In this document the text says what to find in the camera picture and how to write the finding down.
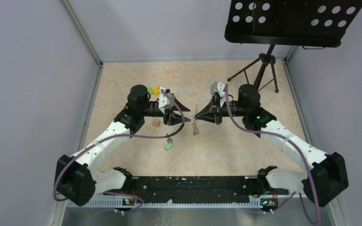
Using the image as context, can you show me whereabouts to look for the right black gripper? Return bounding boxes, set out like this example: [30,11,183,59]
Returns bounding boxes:
[196,96,248,125]

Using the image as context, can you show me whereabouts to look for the green key tag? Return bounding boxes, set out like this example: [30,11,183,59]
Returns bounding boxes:
[164,142,173,151]

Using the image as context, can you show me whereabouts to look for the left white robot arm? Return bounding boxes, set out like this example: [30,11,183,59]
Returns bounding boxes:
[53,84,190,206]

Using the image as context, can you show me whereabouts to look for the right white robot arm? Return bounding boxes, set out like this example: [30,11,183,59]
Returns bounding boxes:
[195,82,349,207]

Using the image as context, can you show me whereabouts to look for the natural wooden cube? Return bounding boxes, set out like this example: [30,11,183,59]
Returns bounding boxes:
[152,119,161,128]

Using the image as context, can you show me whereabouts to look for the light green flat block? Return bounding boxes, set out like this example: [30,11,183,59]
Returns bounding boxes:
[147,87,154,95]

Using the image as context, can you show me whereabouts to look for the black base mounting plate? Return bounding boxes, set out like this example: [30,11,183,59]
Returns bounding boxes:
[111,176,289,204]

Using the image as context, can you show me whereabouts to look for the black music stand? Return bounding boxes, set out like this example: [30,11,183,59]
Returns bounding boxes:
[224,0,362,94]

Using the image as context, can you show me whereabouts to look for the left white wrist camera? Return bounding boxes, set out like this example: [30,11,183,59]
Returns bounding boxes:
[158,87,174,114]

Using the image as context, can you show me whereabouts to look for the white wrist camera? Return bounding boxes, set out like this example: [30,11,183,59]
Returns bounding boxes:
[210,82,225,98]
[158,87,174,114]

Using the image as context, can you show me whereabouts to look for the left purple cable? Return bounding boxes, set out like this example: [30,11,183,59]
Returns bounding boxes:
[53,90,186,215]

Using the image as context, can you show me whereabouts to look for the purple cable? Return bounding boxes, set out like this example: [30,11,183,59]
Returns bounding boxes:
[223,84,321,226]
[53,90,186,215]

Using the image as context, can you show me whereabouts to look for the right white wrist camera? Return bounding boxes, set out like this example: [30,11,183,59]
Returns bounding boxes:
[210,82,225,98]

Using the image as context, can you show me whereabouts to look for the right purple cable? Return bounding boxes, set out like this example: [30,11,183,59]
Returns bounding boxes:
[223,84,321,226]

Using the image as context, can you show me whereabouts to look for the grey slotted cable duct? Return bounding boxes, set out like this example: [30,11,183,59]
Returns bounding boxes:
[82,197,263,209]

